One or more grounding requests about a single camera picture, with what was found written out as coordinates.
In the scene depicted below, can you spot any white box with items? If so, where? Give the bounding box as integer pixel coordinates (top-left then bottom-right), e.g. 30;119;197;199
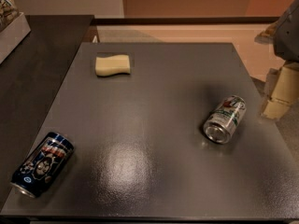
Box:
0;0;31;63

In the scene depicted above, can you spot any dark side table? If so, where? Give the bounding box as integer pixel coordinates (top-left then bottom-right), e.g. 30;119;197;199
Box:
0;15;93;209

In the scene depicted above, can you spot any silver green 7up can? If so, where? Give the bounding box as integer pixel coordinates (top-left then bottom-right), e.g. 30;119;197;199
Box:
203;95;247;144

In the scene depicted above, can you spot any blue Pepsi can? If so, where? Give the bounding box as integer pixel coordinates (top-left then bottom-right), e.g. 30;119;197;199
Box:
10;132;74;198

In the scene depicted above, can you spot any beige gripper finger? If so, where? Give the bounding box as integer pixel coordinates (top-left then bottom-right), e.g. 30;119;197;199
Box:
261;62;299;119

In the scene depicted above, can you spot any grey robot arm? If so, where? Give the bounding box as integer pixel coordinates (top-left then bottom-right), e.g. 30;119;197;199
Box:
262;0;299;119

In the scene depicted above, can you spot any yellow sponge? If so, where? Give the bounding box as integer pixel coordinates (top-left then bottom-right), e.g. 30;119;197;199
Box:
95;55;131;77

